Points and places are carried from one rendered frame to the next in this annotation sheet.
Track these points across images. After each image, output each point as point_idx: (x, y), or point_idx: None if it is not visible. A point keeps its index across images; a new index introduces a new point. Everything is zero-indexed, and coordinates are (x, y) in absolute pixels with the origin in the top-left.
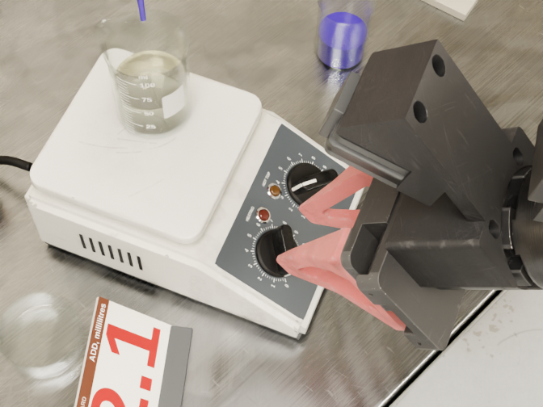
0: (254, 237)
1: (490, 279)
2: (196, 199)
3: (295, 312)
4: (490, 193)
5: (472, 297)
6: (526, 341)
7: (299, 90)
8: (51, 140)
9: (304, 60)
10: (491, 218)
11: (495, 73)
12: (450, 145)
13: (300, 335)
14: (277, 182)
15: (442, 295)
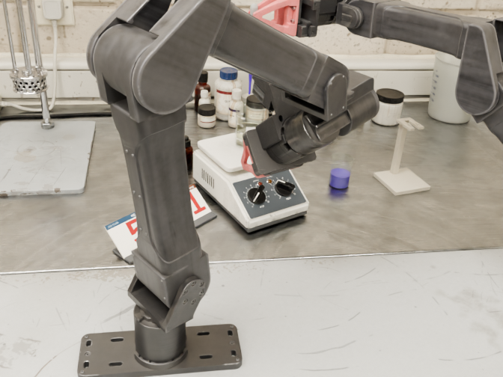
0: (251, 187)
1: (275, 136)
2: (239, 162)
3: (249, 215)
4: (285, 109)
5: (321, 253)
6: (329, 271)
7: (314, 186)
8: (212, 138)
9: (322, 181)
10: (281, 115)
11: (393, 211)
12: None
13: (248, 229)
14: (272, 180)
15: (269, 159)
